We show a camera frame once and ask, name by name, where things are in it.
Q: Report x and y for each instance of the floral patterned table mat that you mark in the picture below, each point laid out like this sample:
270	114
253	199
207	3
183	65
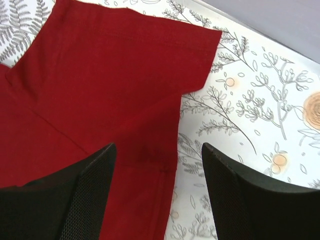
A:
260	105

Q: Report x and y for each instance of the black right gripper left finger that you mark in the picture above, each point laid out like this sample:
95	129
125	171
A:
66	205

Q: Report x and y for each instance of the red t-shirt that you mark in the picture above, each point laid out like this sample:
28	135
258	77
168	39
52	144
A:
96	75

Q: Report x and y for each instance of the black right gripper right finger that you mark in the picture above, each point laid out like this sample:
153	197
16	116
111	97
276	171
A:
249	205

